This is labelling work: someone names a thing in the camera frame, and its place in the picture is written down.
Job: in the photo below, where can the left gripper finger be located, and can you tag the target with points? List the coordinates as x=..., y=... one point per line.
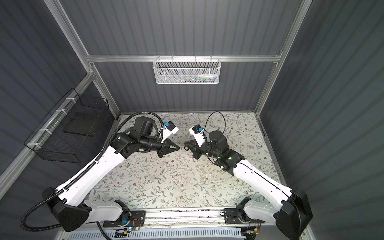
x=173, y=145
x=168, y=151

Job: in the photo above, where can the white wire mesh basket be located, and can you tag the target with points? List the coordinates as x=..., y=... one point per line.
x=166, y=73

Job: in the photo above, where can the white slotted cable duct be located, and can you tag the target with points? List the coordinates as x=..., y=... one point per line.
x=177, y=233

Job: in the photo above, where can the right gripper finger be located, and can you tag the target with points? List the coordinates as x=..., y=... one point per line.
x=189, y=150
x=191, y=143

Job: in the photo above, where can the floral patterned table mat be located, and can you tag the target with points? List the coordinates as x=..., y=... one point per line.
x=145, y=181

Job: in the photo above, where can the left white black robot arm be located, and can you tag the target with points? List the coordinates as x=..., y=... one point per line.
x=71, y=208

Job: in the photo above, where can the black wire mesh basket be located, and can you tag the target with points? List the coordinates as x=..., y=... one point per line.
x=68, y=134

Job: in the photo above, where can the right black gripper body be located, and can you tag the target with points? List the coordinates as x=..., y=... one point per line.
x=205, y=149

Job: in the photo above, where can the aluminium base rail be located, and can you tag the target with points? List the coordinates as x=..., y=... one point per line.
x=192, y=217

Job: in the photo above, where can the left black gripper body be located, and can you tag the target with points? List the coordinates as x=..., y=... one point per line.
x=158, y=146

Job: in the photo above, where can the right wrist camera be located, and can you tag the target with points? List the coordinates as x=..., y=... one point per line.
x=198, y=132

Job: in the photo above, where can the markers in white basket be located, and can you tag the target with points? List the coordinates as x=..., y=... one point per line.
x=203, y=78

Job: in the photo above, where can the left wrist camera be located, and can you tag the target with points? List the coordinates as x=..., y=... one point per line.
x=169, y=129

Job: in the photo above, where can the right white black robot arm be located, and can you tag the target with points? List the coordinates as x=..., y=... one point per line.
x=289, y=210

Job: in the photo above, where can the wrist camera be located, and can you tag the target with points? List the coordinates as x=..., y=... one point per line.
x=198, y=132
x=169, y=129

